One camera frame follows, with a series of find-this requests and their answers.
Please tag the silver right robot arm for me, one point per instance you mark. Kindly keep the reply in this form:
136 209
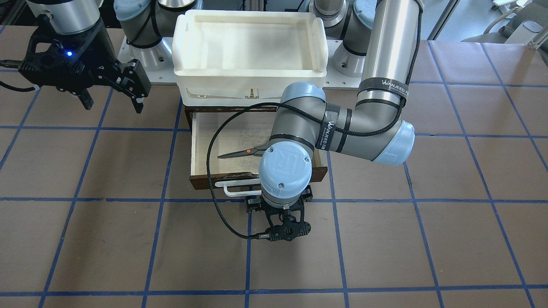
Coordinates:
66 16

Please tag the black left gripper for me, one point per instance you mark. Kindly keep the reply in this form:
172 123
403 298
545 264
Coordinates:
252 204

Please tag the white plastic tray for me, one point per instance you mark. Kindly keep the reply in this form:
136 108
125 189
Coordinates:
240 58

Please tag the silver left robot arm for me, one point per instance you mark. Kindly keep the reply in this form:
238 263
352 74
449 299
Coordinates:
373 130

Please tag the orange grey handled scissors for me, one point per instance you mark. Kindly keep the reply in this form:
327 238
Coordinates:
256 151

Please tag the light wooden drawer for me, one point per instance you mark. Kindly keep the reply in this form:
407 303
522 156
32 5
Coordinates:
246 131

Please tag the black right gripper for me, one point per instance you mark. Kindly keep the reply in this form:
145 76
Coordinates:
104 54

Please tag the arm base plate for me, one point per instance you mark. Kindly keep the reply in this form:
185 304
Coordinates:
157 61
344 70

